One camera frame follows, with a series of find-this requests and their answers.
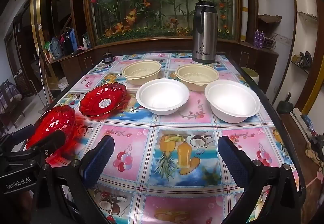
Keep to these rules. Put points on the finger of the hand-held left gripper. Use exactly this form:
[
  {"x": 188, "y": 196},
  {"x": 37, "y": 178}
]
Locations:
[
  {"x": 50, "y": 141},
  {"x": 22, "y": 131}
]

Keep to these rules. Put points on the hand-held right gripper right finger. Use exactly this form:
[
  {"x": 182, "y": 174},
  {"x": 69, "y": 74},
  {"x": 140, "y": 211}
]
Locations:
[{"x": 232, "y": 160}]

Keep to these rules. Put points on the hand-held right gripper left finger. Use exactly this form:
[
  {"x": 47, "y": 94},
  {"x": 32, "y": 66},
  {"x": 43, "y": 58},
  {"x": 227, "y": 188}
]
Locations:
[{"x": 100, "y": 160}]

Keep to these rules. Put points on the red scalloped plastic plate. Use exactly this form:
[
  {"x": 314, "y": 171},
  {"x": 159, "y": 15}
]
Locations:
[
  {"x": 93, "y": 100},
  {"x": 53, "y": 122}
]

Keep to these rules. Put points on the white foam bowl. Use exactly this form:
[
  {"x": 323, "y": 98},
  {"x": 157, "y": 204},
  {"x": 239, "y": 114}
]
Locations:
[
  {"x": 231, "y": 102},
  {"x": 162, "y": 97}
]

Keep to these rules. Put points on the beige plastic bowl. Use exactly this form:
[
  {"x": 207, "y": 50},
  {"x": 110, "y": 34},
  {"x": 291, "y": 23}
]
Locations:
[
  {"x": 197, "y": 86},
  {"x": 141, "y": 81}
]

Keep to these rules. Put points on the wooden chair with purple cloth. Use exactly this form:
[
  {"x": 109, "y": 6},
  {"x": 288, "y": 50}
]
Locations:
[{"x": 10, "y": 97}]

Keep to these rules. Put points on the fruit print tablecloth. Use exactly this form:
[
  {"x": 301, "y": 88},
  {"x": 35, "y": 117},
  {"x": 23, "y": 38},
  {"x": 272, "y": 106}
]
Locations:
[{"x": 141, "y": 143}]

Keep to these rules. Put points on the white plastic bucket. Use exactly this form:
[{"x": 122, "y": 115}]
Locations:
[{"x": 62, "y": 85}]

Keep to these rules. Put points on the grey blue jug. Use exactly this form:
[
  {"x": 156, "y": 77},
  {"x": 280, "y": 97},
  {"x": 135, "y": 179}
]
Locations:
[{"x": 55, "y": 47}]

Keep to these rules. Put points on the black flask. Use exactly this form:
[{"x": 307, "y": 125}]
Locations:
[{"x": 66, "y": 43}]

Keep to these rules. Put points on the small black jar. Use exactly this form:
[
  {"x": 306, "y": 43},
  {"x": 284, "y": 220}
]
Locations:
[{"x": 108, "y": 58}]

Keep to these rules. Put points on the small white bottle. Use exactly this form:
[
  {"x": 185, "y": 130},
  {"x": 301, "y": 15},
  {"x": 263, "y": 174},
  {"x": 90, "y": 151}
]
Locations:
[{"x": 84, "y": 43}]

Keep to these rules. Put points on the blue plastic container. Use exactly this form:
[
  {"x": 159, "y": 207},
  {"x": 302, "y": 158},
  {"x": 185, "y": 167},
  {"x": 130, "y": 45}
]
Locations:
[{"x": 73, "y": 36}]

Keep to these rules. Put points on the purple bottle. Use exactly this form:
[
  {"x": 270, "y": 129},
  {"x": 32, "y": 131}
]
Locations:
[
  {"x": 257, "y": 38},
  {"x": 262, "y": 38}
]

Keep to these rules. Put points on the steel thermos jug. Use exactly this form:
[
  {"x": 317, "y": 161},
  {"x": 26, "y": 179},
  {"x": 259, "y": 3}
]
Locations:
[{"x": 203, "y": 36}]

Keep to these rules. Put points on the dark wooden wall cabinet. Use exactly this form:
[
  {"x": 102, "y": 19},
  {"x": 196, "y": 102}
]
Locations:
[{"x": 164, "y": 45}]

